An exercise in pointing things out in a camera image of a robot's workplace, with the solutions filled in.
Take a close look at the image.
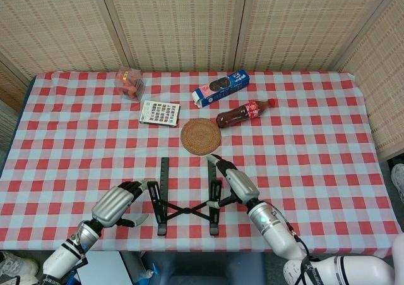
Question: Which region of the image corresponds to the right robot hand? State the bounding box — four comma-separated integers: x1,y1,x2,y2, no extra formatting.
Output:
206,154,261,209

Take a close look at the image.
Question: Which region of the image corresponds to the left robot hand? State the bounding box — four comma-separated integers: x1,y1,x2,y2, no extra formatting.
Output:
90,179,157,228

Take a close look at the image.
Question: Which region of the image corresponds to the black folding laptop stand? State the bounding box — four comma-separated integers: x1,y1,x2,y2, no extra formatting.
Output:
146,157,223,237

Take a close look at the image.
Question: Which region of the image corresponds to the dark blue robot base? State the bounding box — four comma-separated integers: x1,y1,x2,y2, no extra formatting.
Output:
121,252,285,285

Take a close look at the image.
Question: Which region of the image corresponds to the red white checkered tablecloth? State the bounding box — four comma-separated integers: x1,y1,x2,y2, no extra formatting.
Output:
0,71,404,257

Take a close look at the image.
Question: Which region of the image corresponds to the round woven rattan coaster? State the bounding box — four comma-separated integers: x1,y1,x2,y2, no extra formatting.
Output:
180,118,222,155

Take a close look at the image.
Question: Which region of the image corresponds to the cola bottle with red cap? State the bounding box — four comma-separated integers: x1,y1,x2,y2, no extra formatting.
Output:
216,98,276,130

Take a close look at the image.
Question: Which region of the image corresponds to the small blue white bottle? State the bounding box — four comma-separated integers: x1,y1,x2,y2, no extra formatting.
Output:
138,262,157,279

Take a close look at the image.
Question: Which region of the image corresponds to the blue cookie box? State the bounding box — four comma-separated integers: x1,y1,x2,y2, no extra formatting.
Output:
192,69,251,108

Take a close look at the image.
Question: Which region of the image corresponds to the white card with coloured squares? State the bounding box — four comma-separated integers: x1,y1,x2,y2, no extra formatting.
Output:
139,100,181,128

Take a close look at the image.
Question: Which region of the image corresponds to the white sneaker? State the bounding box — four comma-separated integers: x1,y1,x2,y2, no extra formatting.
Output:
391,164,404,203
0,250,39,278

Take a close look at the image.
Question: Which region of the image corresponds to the clear box of red pieces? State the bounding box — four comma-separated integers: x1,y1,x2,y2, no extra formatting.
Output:
115,69,146,102

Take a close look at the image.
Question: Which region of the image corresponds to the woven bamboo folding screen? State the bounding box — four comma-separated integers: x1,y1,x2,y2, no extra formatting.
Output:
0,0,404,162

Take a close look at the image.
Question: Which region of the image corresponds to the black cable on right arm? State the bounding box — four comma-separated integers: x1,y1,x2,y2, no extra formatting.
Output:
271,210,321,285

